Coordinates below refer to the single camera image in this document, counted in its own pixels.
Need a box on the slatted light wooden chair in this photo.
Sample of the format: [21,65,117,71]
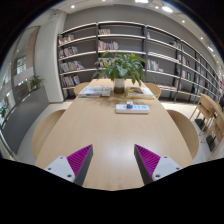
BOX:
[189,93,218,131]
[199,109,224,152]

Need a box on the white book with painted cover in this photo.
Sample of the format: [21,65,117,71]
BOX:
[125,86,154,98]

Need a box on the round-back wooden chair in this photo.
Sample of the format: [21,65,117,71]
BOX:
[144,82,162,99]
[73,81,91,97]
[166,109,200,160]
[31,109,67,159]

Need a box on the yellow book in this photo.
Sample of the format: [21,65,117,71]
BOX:
[125,87,155,100]

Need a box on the small distant potted plant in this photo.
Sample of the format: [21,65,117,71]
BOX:
[29,75,44,92]

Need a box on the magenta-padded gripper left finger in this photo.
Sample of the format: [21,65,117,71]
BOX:
[44,144,94,187]

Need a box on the grey bookshelf unit with books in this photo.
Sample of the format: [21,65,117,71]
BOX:
[57,20,224,104]

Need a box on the thick white book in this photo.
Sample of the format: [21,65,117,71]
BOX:
[78,85,113,98]

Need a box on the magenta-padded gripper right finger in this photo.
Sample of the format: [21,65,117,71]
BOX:
[133,144,183,186]

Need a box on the white power strip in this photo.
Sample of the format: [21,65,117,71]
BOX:
[115,103,151,115]

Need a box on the green potted plant white pot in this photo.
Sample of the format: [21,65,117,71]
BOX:
[92,51,148,94]

